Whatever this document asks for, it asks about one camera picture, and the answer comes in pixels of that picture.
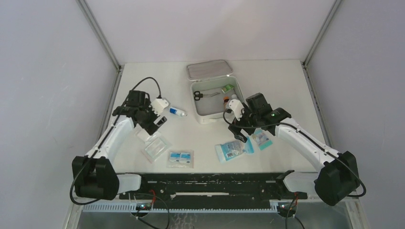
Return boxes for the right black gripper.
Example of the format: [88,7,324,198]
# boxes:
[228,103,260,143]

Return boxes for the large blue white pouch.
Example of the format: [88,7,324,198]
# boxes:
[214,137,255,163]

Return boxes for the brown bottle orange cap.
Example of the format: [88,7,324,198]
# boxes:
[224,96,230,109]

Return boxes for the white plastic bottle green label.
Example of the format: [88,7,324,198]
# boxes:
[231,94,239,100]

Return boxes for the black handled scissors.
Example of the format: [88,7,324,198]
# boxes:
[193,91,220,101]

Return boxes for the small green medicine box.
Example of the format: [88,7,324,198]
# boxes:
[221,84,234,94]

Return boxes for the white medicine kit case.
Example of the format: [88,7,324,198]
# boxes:
[186,60,245,125]

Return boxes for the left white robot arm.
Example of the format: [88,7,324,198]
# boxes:
[70,90,170,205]

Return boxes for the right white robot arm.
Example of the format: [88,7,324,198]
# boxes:
[224,93,367,206]

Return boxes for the white blue tube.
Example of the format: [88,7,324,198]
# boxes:
[169,106,187,117]

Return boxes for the clear bag white gauze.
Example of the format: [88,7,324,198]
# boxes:
[135,125,161,143]

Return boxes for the small teal mask packet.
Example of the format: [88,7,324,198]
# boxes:
[251,129,273,151]

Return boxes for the clear bag gauze pad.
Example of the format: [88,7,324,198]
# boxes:
[141,136,172,163]

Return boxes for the bag of blue packets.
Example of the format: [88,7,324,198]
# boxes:
[167,150,194,168]

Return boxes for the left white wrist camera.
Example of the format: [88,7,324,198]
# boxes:
[150,98,170,116]

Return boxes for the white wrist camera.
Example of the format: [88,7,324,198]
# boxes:
[226,99,244,121]
[150,98,170,116]

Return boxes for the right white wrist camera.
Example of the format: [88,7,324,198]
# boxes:
[226,99,244,121]

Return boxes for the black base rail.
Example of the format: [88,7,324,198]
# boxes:
[118,172,308,210]

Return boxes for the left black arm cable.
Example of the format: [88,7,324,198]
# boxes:
[69,76,162,206]

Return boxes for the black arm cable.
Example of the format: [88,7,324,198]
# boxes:
[223,109,367,199]
[69,76,162,206]

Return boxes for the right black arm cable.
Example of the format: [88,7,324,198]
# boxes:
[223,109,367,199]

